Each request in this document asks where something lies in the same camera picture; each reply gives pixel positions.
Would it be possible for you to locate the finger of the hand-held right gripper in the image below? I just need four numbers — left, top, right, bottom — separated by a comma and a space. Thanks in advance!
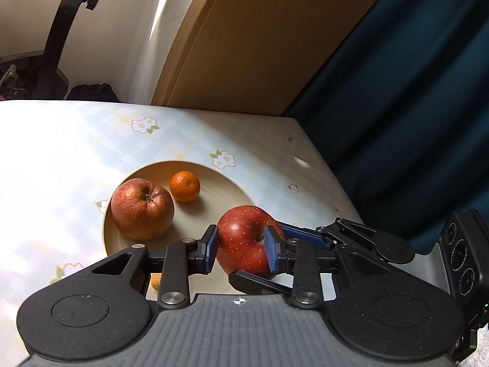
228, 270, 295, 295
276, 217, 386, 255

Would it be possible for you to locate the dark cloth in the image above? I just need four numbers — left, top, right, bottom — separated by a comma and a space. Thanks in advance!
68, 83, 120, 103

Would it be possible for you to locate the wooden cabinet panel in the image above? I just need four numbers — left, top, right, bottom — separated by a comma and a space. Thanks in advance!
151, 0, 403, 117

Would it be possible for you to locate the wrinkled red apple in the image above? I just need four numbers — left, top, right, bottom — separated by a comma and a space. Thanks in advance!
111, 178, 175, 241

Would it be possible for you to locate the black camera stand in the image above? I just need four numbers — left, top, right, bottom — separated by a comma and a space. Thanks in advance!
0, 0, 102, 100

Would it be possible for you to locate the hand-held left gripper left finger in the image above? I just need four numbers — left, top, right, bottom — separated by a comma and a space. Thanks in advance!
50, 225, 221, 310

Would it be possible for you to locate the cream round plate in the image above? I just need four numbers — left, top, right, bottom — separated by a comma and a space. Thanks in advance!
101, 159, 257, 276

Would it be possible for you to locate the smooth dark red apple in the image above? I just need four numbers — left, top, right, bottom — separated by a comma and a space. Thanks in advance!
216, 205, 285, 280

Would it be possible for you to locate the teal curtain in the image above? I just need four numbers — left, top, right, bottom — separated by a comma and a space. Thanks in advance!
281, 0, 489, 255

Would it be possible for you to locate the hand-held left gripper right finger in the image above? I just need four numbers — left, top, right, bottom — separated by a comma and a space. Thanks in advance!
265, 225, 390, 310

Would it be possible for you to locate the floral checked tablecloth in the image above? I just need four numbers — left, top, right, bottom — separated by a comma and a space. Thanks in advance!
0, 100, 365, 358

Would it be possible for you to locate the white fuzzy cloth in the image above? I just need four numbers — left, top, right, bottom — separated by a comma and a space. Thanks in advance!
460, 350, 489, 367

